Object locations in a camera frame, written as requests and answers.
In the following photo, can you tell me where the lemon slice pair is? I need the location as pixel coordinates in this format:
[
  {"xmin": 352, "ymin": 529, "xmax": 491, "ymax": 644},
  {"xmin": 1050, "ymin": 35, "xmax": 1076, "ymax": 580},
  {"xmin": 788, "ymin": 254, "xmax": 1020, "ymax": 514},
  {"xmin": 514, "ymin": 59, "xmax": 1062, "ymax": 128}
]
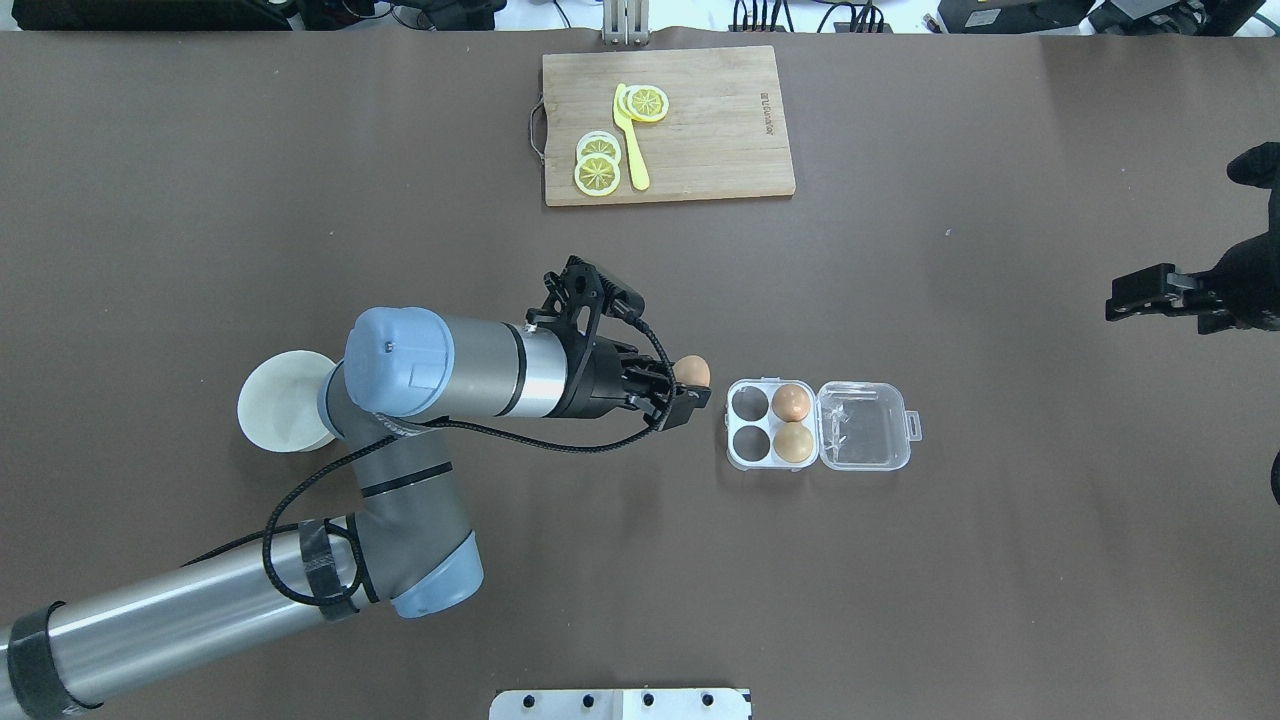
[
  {"xmin": 576, "ymin": 129, "xmax": 623, "ymax": 161},
  {"xmin": 573, "ymin": 152, "xmax": 621, "ymax": 197}
]

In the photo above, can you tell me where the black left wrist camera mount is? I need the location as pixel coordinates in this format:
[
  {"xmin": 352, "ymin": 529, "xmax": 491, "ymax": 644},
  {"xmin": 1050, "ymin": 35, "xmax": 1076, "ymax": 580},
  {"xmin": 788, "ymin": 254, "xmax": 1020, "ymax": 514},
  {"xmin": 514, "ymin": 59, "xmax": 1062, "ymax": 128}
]
[{"xmin": 525, "ymin": 255, "xmax": 646, "ymax": 340}]

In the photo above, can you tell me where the lemon slice single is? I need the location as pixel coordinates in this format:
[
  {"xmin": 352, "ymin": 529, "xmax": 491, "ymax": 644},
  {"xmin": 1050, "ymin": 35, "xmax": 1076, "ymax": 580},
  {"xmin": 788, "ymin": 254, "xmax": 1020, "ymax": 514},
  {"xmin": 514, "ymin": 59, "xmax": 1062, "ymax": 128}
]
[{"xmin": 622, "ymin": 85, "xmax": 671, "ymax": 123}]

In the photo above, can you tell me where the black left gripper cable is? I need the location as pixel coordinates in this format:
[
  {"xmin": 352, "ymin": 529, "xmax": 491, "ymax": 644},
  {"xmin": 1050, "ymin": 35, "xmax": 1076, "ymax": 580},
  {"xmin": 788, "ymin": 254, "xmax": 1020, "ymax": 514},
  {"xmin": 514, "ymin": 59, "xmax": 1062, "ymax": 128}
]
[{"xmin": 180, "ymin": 318, "xmax": 677, "ymax": 607}]

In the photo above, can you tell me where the clear plastic egg box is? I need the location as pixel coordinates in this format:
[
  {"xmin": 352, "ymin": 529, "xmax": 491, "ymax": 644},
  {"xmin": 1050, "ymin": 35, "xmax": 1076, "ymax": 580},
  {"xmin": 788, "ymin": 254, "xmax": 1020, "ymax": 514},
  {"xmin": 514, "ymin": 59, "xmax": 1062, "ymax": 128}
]
[{"xmin": 724, "ymin": 377, "xmax": 923, "ymax": 471}]

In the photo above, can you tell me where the lemon slice pair upper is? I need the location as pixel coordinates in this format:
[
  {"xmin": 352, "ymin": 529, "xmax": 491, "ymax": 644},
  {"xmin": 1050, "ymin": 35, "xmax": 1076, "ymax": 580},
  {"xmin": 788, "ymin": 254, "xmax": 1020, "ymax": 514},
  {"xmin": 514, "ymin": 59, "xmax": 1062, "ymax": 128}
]
[{"xmin": 576, "ymin": 129, "xmax": 623, "ymax": 161}]

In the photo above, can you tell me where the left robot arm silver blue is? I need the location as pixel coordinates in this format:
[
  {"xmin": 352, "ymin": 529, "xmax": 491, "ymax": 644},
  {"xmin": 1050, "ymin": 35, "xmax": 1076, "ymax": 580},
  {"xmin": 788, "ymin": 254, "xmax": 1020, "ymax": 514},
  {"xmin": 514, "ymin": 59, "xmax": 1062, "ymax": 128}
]
[{"xmin": 3, "ymin": 301, "xmax": 710, "ymax": 719}]

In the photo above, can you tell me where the aluminium frame post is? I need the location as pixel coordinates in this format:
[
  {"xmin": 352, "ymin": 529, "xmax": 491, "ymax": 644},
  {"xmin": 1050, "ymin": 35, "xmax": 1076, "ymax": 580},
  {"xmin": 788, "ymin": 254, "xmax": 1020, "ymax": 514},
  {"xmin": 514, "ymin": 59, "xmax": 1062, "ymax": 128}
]
[{"xmin": 602, "ymin": 0, "xmax": 652, "ymax": 47}]

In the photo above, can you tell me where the white paper bowl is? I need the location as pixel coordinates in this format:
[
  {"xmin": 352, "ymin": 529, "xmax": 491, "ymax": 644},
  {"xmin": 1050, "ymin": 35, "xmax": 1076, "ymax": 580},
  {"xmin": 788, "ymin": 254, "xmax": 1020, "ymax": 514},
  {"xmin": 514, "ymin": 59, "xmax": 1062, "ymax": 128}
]
[{"xmin": 236, "ymin": 350, "xmax": 337, "ymax": 454}]

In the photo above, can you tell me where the yellow toy knife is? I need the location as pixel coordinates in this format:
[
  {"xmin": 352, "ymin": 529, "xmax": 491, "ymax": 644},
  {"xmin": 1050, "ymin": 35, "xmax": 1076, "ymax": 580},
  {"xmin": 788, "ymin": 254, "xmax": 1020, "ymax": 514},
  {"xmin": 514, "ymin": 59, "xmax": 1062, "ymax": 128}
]
[{"xmin": 612, "ymin": 83, "xmax": 650, "ymax": 192}]

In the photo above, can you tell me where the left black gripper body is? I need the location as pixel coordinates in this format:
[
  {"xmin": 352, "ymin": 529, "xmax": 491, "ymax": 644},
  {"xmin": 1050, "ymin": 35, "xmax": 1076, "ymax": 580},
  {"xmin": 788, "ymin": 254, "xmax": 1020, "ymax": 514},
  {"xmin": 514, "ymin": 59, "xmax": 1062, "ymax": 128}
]
[{"xmin": 556, "ymin": 338, "xmax": 672, "ymax": 419}]

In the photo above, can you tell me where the brown egg near hinge right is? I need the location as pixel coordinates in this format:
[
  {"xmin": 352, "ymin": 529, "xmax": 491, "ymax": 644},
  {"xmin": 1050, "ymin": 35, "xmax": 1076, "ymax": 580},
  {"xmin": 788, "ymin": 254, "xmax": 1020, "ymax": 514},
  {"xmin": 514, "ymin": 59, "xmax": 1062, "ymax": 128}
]
[{"xmin": 773, "ymin": 421, "xmax": 817, "ymax": 465}]

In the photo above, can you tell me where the white pillar with base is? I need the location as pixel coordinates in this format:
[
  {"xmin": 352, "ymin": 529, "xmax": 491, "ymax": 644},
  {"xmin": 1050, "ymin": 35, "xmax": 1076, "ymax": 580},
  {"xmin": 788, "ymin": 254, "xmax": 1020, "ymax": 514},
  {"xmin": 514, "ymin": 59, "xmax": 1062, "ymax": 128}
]
[{"xmin": 488, "ymin": 687, "xmax": 754, "ymax": 719}]

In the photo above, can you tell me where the brown egg hinge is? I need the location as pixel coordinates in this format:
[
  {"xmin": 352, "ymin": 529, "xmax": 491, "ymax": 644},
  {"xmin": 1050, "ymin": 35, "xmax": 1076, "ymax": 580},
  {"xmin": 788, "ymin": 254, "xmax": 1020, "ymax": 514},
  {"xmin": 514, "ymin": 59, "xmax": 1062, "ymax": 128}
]
[
  {"xmin": 773, "ymin": 421, "xmax": 817, "ymax": 465},
  {"xmin": 771, "ymin": 383, "xmax": 813, "ymax": 423}
]

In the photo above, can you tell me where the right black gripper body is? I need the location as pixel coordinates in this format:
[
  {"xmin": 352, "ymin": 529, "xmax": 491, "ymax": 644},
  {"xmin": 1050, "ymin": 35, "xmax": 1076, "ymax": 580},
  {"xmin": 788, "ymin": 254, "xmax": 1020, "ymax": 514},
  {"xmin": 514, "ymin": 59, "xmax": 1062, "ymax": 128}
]
[{"xmin": 1204, "ymin": 141, "xmax": 1279, "ymax": 333}]

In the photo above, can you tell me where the wooden cutting board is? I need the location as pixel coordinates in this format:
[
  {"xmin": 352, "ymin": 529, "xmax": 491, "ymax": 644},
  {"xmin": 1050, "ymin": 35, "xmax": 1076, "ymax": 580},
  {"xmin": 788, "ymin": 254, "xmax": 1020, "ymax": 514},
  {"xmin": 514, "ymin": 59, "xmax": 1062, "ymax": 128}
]
[{"xmin": 541, "ymin": 46, "xmax": 796, "ymax": 208}]

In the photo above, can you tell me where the lemon slice pair lower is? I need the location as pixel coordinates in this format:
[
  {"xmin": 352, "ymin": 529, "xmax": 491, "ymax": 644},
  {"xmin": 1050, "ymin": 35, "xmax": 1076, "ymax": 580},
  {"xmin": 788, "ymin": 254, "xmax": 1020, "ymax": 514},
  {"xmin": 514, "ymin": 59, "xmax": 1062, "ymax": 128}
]
[{"xmin": 573, "ymin": 152, "xmax": 621, "ymax": 197}]

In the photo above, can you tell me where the brown egg from bowl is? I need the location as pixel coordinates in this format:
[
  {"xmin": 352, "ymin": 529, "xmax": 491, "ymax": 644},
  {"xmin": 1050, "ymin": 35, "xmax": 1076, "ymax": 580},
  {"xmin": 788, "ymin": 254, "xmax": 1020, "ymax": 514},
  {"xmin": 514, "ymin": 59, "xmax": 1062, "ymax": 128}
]
[{"xmin": 672, "ymin": 354, "xmax": 712, "ymax": 388}]

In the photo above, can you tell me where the brown egg near hinge left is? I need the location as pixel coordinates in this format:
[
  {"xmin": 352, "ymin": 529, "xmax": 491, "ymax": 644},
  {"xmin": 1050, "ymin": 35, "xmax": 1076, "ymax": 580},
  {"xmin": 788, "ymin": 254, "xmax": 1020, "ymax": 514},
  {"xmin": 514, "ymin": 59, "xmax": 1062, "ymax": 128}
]
[{"xmin": 771, "ymin": 383, "xmax": 813, "ymax": 423}]

